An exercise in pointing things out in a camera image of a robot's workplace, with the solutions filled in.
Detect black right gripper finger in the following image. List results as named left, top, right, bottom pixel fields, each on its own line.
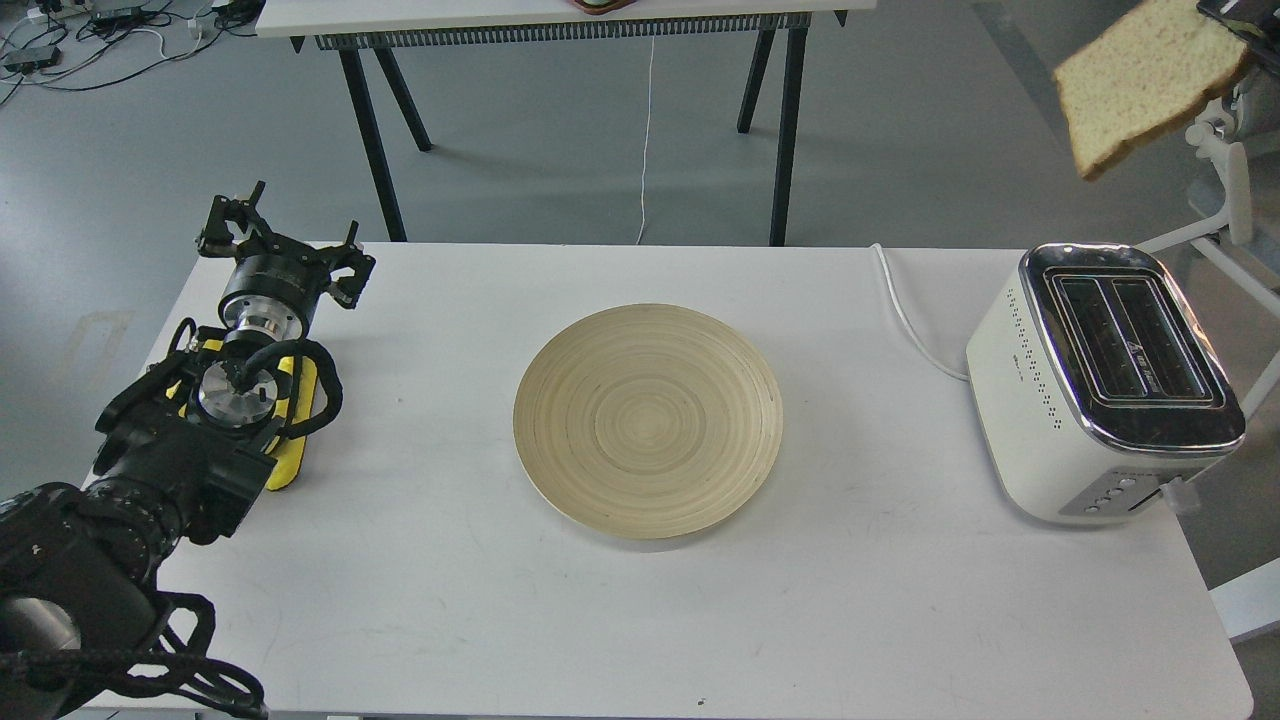
left=1197, top=1, right=1279, bottom=46

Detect slice of bread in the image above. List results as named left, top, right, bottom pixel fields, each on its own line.
left=1052, top=1, right=1249, bottom=182

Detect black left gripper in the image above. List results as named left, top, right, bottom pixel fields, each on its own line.
left=195, top=179, right=376, bottom=340

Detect round wooden plate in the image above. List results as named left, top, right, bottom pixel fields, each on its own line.
left=512, top=304, right=785, bottom=541

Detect white hanging cable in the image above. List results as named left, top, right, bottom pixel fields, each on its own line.
left=636, top=36, right=658, bottom=246

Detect white background table black legs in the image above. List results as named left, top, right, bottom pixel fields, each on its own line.
left=253, top=1, right=876, bottom=247

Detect brown object on background table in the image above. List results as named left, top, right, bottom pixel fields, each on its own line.
left=571, top=0, right=634, bottom=15

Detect yellow sponge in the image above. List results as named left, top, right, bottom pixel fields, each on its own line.
left=164, top=327, right=317, bottom=492

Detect white office chair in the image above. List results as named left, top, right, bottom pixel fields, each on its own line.
left=1137, top=40, right=1280, bottom=421

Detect white chrome toaster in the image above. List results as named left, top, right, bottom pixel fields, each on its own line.
left=966, top=243, right=1245, bottom=527

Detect white toaster power cable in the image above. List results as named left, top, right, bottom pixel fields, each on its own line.
left=870, top=243, right=972, bottom=383

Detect floor cables and power strip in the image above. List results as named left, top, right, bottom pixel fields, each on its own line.
left=0, top=0, right=268, bottom=101

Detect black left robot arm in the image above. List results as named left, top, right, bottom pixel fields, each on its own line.
left=1, top=183, right=375, bottom=719

